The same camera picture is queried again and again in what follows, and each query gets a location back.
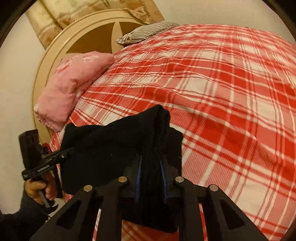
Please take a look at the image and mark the grey striped pillow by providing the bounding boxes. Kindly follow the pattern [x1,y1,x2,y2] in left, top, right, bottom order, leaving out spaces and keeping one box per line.
[116,21,179,45]

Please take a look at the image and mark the black pants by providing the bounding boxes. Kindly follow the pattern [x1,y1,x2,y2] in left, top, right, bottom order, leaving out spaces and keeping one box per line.
[60,105,183,233]

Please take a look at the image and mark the person's left hand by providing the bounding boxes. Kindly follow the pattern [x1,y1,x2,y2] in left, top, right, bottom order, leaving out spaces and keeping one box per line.
[25,171,58,204]

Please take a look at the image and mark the cream wooden headboard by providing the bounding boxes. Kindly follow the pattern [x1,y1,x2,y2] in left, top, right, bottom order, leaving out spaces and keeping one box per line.
[32,9,149,144]

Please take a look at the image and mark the red white plaid bedspread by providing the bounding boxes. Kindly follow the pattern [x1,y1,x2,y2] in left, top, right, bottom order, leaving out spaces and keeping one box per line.
[49,24,296,241]

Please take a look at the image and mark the dark sleeve left forearm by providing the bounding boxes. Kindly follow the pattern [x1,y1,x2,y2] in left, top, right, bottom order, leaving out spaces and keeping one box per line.
[1,191,49,240]

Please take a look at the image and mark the beige patterned curtain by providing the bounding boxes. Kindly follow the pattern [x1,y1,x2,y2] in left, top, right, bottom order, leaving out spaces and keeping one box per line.
[25,0,165,50]

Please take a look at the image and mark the pink floral folded quilt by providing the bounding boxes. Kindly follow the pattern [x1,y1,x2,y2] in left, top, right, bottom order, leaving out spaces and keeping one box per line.
[34,51,114,132]

